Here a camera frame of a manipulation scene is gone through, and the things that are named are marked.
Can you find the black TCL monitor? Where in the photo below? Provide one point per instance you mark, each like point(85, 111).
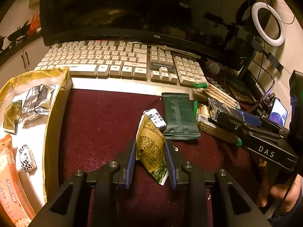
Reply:
point(201, 25)

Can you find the green wafer biscuit pack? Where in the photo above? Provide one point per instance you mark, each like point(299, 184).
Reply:
point(203, 118)

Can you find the green gold snack packet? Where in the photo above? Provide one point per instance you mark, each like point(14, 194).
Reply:
point(11, 116)

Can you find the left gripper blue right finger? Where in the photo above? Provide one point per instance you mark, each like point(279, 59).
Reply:
point(174, 161)

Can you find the gold rimmed white tray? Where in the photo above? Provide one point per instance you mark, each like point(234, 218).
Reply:
point(41, 135)

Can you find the black white patterned candy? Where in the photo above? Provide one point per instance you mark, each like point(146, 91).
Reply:
point(156, 118)

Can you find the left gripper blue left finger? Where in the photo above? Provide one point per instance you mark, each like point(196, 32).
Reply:
point(127, 160)

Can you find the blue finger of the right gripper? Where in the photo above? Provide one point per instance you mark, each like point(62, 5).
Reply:
point(231, 123)
point(250, 119)

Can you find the tan snack packet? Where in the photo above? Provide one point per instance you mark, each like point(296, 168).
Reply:
point(150, 149)

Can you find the silver clear snack bag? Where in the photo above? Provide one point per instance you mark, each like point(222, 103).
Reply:
point(216, 107)

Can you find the black microphone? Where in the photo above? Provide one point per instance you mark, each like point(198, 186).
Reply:
point(212, 67)

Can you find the smartphone on stand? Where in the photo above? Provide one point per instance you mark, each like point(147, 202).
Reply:
point(278, 112)

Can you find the red white cracker pack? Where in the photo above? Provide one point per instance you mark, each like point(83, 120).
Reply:
point(13, 198)

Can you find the dark green snack packet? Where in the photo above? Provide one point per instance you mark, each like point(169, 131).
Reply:
point(179, 117)

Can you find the black frying pan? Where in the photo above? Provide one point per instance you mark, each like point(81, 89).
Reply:
point(21, 31)

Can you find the orange plastic bag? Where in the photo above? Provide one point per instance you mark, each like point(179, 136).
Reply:
point(34, 25)

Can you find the silver foil snack bag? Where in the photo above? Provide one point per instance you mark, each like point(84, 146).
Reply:
point(37, 103)

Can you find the white computer keyboard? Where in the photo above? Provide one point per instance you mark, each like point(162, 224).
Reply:
point(124, 60)

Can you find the white ring light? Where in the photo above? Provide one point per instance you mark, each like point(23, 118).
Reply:
point(263, 30)

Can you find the right hand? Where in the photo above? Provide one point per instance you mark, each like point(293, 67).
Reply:
point(278, 192)

